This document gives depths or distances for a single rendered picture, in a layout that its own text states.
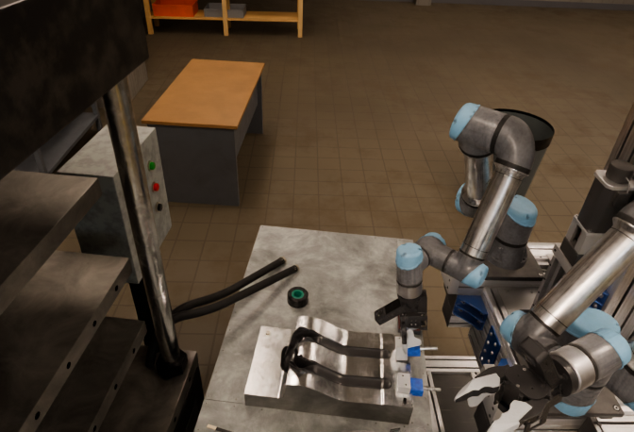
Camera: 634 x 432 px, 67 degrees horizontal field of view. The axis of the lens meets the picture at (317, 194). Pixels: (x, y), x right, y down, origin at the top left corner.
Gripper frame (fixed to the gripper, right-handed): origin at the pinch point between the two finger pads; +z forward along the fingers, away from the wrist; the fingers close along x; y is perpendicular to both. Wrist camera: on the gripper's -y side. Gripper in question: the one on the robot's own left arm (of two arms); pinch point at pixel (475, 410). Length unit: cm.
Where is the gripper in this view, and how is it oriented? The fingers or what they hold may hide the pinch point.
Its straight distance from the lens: 88.2
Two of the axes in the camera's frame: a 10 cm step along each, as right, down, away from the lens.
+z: -8.9, 2.2, -3.9
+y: 0.2, 8.9, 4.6
